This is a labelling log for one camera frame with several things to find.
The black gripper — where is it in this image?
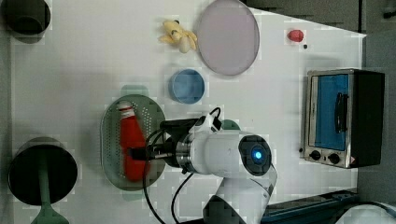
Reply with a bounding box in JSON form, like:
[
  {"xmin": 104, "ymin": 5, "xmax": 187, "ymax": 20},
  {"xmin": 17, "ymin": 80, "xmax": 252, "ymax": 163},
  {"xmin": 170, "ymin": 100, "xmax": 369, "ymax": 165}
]
[{"xmin": 127, "ymin": 119, "xmax": 198, "ymax": 170}]

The black pot with spatula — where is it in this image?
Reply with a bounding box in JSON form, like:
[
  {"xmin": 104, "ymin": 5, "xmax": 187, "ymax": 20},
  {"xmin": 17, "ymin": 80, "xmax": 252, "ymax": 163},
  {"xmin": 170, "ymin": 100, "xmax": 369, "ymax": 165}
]
[{"xmin": 7, "ymin": 137, "xmax": 78, "ymax": 205}]

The silver toaster oven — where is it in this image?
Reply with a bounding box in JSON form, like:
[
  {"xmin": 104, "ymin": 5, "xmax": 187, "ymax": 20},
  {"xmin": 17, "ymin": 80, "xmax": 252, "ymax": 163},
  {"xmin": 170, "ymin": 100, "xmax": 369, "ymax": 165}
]
[{"xmin": 304, "ymin": 69, "xmax": 385, "ymax": 169}]

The green plastic strainer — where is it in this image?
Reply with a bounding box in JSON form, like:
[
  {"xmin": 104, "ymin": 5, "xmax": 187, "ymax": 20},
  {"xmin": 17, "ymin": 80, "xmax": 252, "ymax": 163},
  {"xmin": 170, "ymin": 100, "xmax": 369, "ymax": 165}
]
[{"xmin": 100, "ymin": 85, "xmax": 165, "ymax": 202}]

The red toy strawberry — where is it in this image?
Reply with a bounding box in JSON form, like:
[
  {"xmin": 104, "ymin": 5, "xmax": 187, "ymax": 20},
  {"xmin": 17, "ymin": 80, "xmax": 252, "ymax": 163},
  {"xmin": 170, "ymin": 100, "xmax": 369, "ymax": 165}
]
[{"xmin": 288, "ymin": 30, "xmax": 304, "ymax": 43}]

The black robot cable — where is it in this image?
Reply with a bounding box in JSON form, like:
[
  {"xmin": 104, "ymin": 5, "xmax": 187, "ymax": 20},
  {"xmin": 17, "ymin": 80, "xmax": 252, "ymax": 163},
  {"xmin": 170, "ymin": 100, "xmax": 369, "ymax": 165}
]
[{"xmin": 142, "ymin": 106, "xmax": 222, "ymax": 224}]

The green spatula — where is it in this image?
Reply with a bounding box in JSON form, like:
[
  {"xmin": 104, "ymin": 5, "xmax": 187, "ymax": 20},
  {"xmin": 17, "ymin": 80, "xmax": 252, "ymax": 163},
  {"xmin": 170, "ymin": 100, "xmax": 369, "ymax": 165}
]
[{"xmin": 31, "ymin": 153, "xmax": 70, "ymax": 224}]

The blue metal frame rail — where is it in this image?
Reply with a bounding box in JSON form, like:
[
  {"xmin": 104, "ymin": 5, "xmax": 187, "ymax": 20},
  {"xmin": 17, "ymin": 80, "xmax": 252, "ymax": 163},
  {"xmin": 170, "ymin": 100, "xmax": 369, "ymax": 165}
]
[{"xmin": 183, "ymin": 189, "xmax": 359, "ymax": 224}]

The red plush ketchup bottle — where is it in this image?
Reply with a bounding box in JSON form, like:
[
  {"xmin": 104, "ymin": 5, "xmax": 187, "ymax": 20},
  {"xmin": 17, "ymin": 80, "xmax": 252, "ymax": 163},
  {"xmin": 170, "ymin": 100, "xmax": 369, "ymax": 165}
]
[{"xmin": 117, "ymin": 101, "xmax": 146, "ymax": 182}]

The blue bowl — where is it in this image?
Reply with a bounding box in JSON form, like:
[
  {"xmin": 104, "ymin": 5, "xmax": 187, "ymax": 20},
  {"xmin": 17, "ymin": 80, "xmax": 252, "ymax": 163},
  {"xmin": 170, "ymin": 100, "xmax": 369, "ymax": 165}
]
[{"xmin": 168, "ymin": 69, "xmax": 205, "ymax": 105}]

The green mug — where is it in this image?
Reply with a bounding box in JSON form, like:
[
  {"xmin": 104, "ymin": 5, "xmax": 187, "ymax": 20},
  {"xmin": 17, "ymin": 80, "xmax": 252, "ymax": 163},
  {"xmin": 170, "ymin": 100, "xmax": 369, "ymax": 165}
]
[{"xmin": 221, "ymin": 119, "xmax": 240, "ymax": 130}]

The yellow plush banana bunch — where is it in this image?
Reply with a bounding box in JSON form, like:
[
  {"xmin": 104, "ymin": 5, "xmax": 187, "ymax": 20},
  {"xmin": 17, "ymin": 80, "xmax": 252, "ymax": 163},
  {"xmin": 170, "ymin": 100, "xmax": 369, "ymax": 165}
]
[{"xmin": 159, "ymin": 20, "xmax": 198, "ymax": 53}]

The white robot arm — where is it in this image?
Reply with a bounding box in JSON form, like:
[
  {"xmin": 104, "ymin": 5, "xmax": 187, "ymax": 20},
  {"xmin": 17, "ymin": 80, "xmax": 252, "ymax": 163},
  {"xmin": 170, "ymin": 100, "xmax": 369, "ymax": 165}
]
[{"xmin": 128, "ymin": 114, "xmax": 277, "ymax": 224}]

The lilac round plate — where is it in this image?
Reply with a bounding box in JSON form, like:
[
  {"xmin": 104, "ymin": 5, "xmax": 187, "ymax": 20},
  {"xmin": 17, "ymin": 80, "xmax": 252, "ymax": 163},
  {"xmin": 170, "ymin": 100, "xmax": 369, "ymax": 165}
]
[{"xmin": 197, "ymin": 0, "xmax": 260, "ymax": 76}]

